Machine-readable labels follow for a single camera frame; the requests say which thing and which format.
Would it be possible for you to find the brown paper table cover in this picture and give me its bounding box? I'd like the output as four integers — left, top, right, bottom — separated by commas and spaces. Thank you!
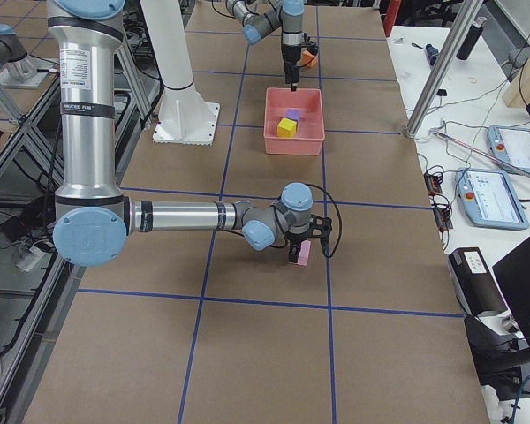
25, 4, 488, 423

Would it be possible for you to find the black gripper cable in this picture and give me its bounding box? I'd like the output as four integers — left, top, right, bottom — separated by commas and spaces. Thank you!
304, 183, 344, 258

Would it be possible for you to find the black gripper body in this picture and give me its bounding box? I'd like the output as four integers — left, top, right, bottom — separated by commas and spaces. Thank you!
287, 215, 332, 246
281, 43, 301, 67

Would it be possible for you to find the near teach pendant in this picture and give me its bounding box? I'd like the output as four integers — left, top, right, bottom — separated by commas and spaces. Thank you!
456, 168, 529, 231

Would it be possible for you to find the small circuit board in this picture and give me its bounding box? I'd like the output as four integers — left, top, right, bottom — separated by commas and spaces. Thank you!
424, 172, 443, 196

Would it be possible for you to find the aluminium frame post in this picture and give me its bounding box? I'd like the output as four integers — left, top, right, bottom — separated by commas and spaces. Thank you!
405, 0, 483, 139

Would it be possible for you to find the orange foam block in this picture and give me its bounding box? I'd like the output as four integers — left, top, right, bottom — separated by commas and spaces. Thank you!
300, 49, 318, 69

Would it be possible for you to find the pink foam block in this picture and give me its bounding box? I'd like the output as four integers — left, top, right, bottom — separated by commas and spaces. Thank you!
293, 240, 311, 267

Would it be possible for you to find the black box with label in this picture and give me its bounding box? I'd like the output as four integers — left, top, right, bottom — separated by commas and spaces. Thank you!
448, 247, 508, 318

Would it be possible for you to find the teach pendant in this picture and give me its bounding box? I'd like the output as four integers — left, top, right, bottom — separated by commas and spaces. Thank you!
487, 125, 530, 173
456, 168, 529, 231

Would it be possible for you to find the black monitor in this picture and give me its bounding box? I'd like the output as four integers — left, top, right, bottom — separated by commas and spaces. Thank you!
493, 236, 530, 342

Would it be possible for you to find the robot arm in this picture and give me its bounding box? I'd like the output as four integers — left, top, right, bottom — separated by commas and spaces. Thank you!
211, 0, 314, 92
47, 1, 337, 267

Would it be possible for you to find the yellow foam block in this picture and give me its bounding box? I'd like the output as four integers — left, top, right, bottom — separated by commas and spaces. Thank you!
276, 117, 298, 138

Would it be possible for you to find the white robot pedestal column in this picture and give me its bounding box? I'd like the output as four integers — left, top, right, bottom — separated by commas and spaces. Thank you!
140, 0, 194, 91

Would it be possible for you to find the pink plastic bin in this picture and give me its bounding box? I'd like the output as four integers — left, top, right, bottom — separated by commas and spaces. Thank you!
263, 87, 325, 155

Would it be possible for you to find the purple foam block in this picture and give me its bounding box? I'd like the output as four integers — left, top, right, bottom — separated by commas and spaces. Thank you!
284, 109, 300, 123

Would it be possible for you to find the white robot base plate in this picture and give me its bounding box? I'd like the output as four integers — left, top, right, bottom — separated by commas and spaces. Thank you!
153, 100, 220, 146

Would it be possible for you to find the far teach pendant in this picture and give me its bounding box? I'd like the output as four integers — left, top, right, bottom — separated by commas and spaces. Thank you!
487, 125, 530, 173

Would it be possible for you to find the black bottle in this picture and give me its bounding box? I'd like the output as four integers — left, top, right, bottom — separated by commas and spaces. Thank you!
456, 16, 487, 60

